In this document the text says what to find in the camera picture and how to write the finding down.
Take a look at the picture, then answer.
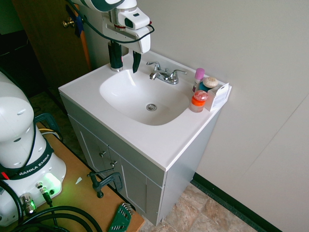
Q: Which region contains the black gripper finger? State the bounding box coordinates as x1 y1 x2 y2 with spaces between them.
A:
131 50 142 74
108 40 124 73

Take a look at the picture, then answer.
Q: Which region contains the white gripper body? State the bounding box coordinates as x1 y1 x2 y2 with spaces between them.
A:
102 12 152 55

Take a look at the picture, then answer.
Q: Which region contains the chrome sink faucet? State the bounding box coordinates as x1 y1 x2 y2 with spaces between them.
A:
149 68 181 86

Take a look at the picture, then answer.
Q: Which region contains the blue tape strip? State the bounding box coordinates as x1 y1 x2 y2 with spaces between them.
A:
66 4 84 38

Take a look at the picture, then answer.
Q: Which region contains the brass door knob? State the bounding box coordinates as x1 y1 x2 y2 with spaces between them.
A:
62 17 75 29

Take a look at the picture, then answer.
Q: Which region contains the pink cap bottle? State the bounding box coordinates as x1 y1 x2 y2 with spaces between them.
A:
192 68 206 94

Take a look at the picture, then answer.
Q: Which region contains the brown wooden door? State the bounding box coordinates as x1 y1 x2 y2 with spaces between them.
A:
11 0 93 90

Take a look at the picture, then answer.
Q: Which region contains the orange lid jar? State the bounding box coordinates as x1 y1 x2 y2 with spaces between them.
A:
188 89 209 113

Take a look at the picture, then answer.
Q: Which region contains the white sink vanity top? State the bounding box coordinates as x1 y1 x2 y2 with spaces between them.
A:
58 50 233 171

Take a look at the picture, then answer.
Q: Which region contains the teal jar beige lid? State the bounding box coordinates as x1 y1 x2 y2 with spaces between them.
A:
198 76 220 94

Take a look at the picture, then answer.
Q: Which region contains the white cardboard box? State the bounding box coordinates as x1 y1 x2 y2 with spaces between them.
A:
206 82 230 112

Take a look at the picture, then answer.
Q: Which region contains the dark clamp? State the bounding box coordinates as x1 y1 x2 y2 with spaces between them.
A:
35 112 63 142

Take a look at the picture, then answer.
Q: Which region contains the grey vanity cabinet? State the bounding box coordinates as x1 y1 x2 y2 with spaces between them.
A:
59 93 219 226

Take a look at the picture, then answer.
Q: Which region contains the black C-clamp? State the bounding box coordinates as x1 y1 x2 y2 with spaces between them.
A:
86 168 124 199

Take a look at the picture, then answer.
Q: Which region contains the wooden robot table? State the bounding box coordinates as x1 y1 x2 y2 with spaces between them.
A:
0 120 146 232

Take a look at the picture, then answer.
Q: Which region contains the green hex key set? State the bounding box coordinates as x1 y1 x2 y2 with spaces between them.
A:
108 202 133 232

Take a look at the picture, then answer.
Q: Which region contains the black baseboard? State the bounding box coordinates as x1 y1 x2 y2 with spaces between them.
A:
192 172 283 232

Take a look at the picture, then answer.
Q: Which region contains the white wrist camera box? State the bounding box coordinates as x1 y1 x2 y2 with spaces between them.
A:
117 8 151 31

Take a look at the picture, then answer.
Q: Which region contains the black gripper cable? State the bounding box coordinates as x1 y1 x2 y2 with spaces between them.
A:
64 0 155 44

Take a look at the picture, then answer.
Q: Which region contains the chrome cold water handle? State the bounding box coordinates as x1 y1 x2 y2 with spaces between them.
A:
169 69 188 81

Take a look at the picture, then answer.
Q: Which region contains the yellow cable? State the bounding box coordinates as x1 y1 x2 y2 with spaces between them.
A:
38 128 59 137

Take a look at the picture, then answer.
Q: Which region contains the thin black cable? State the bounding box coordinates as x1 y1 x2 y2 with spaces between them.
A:
35 183 58 227

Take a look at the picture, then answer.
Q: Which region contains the thick black cable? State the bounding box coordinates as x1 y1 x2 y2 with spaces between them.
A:
0 179 103 232

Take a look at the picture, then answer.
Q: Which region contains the silver cable connector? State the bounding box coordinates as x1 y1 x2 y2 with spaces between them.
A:
18 192 37 217

